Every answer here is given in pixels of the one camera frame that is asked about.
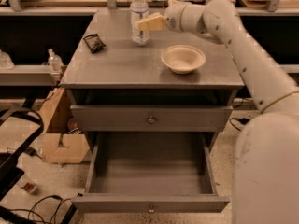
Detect grey wooden drawer cabinet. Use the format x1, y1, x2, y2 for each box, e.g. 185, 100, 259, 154
61, 9, 244, 146

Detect clear plastic water bottle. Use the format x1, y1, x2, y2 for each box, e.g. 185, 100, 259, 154
130, 0, 150, 46

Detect brown cardboard box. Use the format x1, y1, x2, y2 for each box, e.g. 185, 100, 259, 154
38, 88, 90, 164

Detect black chair frame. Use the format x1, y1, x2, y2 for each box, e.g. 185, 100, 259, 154
0, 106, 45, 201

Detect small orange floor packet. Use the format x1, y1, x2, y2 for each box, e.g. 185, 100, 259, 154
19, 181, 37, 194

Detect clear plastic dome lid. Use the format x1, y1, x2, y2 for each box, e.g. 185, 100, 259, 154
0, 50, 14, 69

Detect clear sanitizer pump bottle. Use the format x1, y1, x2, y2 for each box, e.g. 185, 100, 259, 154
48, 49, 63, 72

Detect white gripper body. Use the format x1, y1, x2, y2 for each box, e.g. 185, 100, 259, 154
164, 0, 194, 32

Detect grey upper drawer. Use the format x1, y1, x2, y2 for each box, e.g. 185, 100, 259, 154
70, 105, 233, 132

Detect black floor cables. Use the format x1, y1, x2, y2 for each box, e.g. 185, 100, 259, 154
0, 193, 78, 224

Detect white paper bowl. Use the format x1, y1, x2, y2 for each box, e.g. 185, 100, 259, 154
161, 45, 206, 75

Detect black snack packet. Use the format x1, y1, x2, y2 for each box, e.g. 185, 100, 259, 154
83, 34, 106, 53

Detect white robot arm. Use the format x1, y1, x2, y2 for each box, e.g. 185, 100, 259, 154
135, 0, 299, 224

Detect grey open middle drawer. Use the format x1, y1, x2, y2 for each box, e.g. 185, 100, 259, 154
73, 132, 230, 213

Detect black power adapter cable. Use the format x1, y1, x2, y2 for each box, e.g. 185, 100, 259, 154
229, 117, 251, 133

